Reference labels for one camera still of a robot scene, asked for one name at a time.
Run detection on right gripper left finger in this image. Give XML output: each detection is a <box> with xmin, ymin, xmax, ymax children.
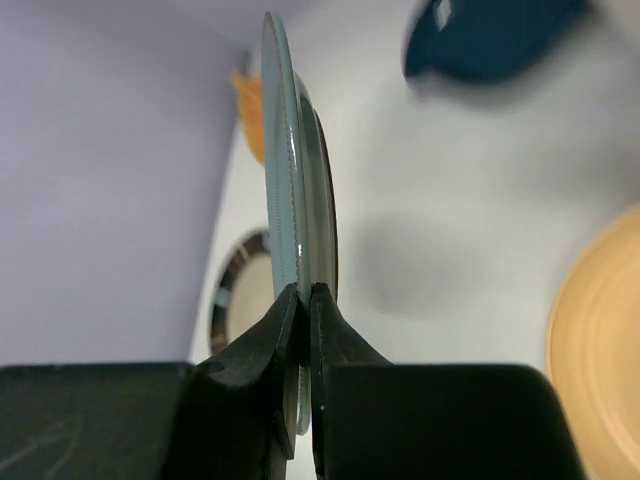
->
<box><xmin>1</xmin><ymin>285</ymin><xmax>300</xmax><ymax>479</ymax></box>

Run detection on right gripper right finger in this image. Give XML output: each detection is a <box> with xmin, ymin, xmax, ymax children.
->
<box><xmin>310</xmin><ymin>283</ymin><xmax>585</xmax><ymax>479</ymax></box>

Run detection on beige plate with dark rim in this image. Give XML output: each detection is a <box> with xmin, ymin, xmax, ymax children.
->
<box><xmin>208</xmin><ymin>228</ymin><xmax>274</xmax><ymax>355</ymax></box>

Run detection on yellow round plate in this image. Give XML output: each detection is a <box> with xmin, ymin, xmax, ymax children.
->
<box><xmin>545</xmin><ymin>208</ymin><xmax>639</xmax><ymax>479</ymax></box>

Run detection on teal round plate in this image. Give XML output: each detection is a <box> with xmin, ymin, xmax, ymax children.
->
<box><xmin>261</xmin><ymin>12</ymin><xmax>339</xmax><ymax>434</ymax></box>

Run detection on orange fish-shaped dish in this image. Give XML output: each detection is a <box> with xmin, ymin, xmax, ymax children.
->
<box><xmin>230</xmin><ymin>70</ymin><xmax>265</xmax><ymax>165</ymax></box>

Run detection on dark blue ceramic dish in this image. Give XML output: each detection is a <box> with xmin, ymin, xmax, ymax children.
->
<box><xmin>403</xmin><ymin>0</ymin><xmax>587</xmax><ymax>84</ymax></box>

